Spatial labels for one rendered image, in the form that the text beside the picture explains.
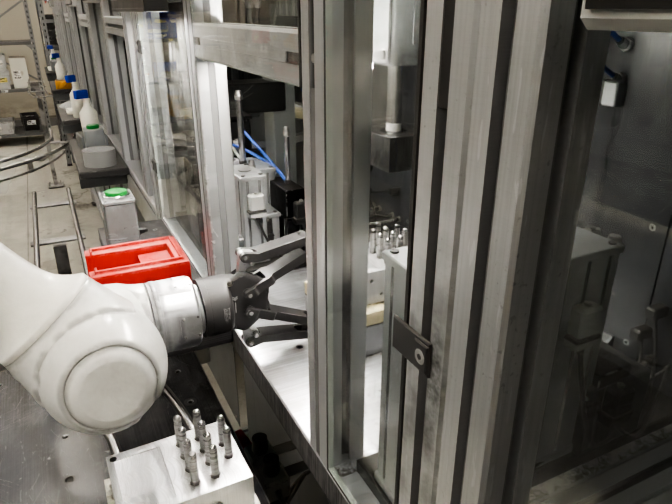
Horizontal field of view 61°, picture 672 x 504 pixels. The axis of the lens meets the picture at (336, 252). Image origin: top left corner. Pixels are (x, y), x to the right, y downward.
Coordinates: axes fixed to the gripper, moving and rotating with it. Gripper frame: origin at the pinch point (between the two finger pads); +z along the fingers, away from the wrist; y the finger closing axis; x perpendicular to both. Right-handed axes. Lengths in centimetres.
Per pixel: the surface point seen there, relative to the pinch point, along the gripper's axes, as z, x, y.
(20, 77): -50, 641, -30
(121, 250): -25.4, 34.3, -4.0
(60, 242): -35, 89, -20
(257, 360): -13.1, -0.6, -9.4
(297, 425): -13.3, -15.1, -9.6
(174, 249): -17.1, 30.5, -3.9
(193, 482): -26.6, -20.9, -7.2
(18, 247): -62, 315, -100
